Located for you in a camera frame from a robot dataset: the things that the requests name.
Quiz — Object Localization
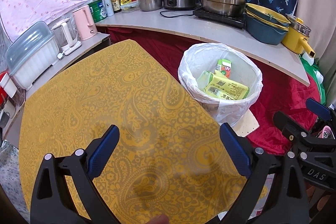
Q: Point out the red cloth drape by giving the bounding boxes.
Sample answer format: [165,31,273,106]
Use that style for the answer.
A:
[97,26,320,155]

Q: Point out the blue yellow stacked bowls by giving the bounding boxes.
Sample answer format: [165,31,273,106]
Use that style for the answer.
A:
[245,3,290,46]

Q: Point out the white bottle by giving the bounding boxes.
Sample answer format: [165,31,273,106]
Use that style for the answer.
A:
[103,0,114,17]

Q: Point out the pink electric kettle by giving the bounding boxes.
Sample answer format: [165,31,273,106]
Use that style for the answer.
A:
[72,5,97,41]

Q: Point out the small steel pot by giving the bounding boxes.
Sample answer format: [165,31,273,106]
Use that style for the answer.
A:
[138,0,163,12]

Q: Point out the yellow handled pot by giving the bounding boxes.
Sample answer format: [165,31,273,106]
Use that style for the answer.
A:
[281,14,315,58]

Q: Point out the white electric kettle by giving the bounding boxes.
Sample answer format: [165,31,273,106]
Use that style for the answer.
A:
[51,18,81,56]

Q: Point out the green tea carton box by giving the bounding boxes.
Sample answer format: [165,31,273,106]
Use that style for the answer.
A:
[216,59,232,78]

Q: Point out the person's right hand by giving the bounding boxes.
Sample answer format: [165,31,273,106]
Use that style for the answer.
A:
[146,214,169,224]

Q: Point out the dark soy sauce bottle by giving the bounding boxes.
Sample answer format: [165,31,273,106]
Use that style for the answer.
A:
[111,0,121,13]

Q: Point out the yellow green food bag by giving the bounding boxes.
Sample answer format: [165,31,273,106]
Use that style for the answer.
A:
[197,71,249,100]

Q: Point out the green can container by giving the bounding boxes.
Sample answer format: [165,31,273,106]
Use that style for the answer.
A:
[88,0,107,23]

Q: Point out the yellow patterned tablecloth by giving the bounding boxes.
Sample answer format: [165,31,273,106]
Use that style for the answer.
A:
[19,40,246,223]

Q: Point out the white dish rack box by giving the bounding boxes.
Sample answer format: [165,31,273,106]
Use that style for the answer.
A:
[6,21,60,90]

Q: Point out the white trash bag bin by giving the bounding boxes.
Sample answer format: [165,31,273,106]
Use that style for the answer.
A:
[178,43,263,126]

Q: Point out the black induction cooker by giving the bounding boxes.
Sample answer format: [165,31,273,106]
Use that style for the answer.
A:
[193,7,245,29]

